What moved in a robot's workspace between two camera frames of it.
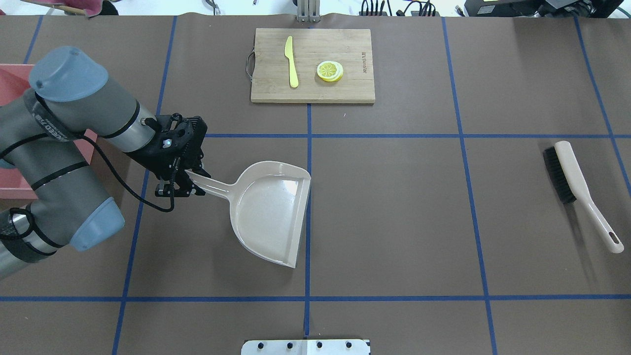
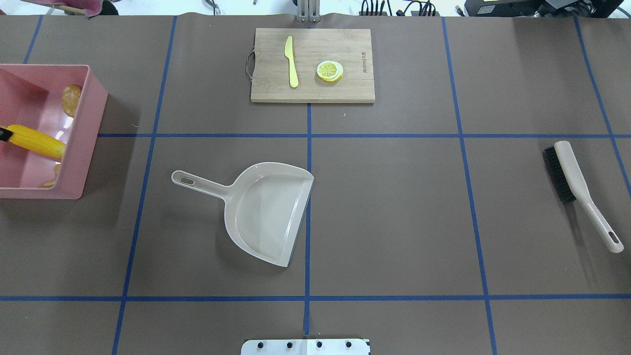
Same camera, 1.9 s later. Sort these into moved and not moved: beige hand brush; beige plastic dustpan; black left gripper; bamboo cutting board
Moved: black left gripper
Not moved: beige plastic dustpan; bamboo cutting board; beige hand brush
